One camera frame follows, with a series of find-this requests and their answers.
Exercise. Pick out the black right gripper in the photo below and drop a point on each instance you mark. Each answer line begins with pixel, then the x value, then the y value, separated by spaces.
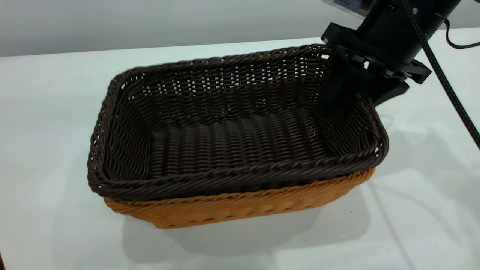
pixel 390 45

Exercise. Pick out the dark brown woven wicker basket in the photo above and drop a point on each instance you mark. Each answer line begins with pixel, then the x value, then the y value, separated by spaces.
pixel 225 142

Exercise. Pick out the orange woven wicker basket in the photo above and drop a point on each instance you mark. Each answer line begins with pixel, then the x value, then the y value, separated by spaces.
pixel 225 210

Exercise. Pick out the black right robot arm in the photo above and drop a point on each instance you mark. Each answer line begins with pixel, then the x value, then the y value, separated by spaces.
pixel 438 11

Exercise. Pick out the clear right wrist camera mount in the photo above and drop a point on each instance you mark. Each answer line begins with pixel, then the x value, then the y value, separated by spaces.
pixel 348 7

